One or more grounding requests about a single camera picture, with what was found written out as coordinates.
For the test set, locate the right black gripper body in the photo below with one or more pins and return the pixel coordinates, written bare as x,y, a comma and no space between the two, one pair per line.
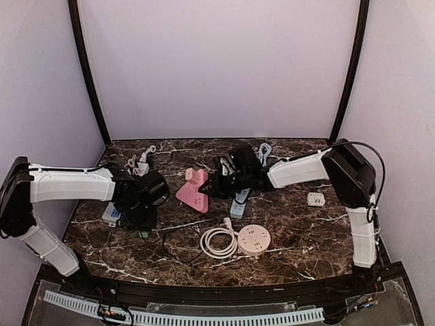
229,187

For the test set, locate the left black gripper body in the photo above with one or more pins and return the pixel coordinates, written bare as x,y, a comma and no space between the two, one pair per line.
136,216

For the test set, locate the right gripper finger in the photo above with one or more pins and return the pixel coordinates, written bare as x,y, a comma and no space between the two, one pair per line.
208,190
208,184

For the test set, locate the round pink power socket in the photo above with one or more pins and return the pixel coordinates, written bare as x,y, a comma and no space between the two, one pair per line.
253,240

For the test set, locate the white plug adapter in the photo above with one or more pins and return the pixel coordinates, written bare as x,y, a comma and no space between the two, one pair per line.
316,199

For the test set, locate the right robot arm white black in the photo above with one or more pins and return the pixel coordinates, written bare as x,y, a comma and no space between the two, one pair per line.
350,173

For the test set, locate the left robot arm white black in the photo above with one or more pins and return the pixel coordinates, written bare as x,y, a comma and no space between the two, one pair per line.
26,184

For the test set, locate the peach plug adapter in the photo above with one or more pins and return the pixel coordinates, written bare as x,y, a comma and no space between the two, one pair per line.
189,175

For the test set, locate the pink triangular power strip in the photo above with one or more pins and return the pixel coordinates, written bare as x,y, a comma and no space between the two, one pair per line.
189,194

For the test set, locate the light blue power strip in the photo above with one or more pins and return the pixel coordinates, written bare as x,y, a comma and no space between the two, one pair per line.
239,203

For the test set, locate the white long power strip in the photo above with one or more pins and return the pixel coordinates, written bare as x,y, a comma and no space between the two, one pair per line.
111,216

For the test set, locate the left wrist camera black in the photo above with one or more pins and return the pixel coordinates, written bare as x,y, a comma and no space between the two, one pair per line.
152,188

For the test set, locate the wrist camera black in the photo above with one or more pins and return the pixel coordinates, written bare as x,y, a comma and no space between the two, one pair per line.
244,159
152,188

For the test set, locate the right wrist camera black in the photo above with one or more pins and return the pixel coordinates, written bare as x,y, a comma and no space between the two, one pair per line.
244,159

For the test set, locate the white slotted cable duct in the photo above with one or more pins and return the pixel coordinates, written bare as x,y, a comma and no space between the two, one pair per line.
171,314

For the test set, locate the left black frame post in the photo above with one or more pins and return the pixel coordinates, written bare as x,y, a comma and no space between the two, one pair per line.
86,70

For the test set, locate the black frame post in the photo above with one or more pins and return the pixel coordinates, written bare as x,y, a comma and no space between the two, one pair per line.
351,71
86,70

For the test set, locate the right black frame post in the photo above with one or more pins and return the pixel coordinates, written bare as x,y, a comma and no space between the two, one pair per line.
351,71

